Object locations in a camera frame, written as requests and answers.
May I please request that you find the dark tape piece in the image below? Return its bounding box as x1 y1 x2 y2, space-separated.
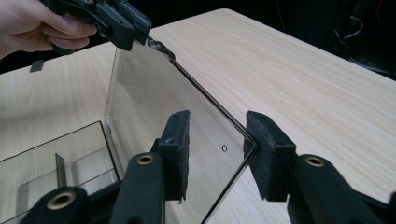
29 59 46 74

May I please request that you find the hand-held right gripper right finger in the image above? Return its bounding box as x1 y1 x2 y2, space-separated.
245 110 387 224

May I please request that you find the tangle of floor cables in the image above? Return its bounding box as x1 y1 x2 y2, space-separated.
332 12 396 80

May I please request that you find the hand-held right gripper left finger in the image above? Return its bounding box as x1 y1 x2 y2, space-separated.
108 109 191 224

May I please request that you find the clear plastic compartment box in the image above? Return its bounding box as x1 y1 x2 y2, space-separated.
0 38 259 224

